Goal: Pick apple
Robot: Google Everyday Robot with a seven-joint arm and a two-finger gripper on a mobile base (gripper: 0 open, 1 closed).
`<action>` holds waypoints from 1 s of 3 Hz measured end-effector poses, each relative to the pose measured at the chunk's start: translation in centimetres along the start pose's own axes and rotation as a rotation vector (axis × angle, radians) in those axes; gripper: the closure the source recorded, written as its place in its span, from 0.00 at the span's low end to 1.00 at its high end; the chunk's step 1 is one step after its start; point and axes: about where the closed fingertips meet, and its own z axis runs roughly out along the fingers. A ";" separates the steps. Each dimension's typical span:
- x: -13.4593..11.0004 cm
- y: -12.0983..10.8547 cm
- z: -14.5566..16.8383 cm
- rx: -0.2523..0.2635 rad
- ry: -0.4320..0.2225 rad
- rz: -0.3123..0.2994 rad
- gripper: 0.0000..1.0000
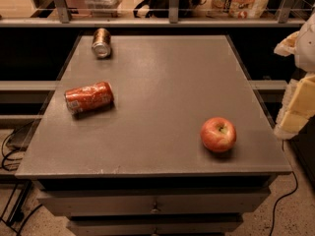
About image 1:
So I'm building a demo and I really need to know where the red apple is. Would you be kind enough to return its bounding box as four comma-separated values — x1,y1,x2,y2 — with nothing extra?
200,117,236,152

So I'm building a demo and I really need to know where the black cables left floor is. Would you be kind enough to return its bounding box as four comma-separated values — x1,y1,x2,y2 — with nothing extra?
0,120,44,236

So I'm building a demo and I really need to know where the black floor cable right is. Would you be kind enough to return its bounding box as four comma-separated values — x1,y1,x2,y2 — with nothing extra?
268,140,299,236

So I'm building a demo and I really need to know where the grey drawer cabinet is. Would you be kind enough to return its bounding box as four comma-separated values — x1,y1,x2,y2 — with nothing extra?
17,35,291,236

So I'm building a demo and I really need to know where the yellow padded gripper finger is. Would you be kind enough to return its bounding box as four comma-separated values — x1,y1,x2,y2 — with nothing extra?
274,75,315,140
274,31,299,57

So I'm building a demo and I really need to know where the orange soda can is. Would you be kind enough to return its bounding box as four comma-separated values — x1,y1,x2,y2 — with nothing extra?
64,82,114,114

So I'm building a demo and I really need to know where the metal railing frame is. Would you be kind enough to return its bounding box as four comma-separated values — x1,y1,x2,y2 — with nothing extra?
0,0,314,28

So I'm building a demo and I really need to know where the black bag on shelf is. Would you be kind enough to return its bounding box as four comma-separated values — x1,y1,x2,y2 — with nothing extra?
133,0,207,18

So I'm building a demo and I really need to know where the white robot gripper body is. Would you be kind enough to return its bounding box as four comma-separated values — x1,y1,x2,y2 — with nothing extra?
294,14,315,73

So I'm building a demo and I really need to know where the printed snack bag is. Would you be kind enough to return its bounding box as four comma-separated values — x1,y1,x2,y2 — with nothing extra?
207,0,269,19

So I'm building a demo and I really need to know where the brown metallic can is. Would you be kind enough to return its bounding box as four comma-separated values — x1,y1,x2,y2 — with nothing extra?
92,28,111,58

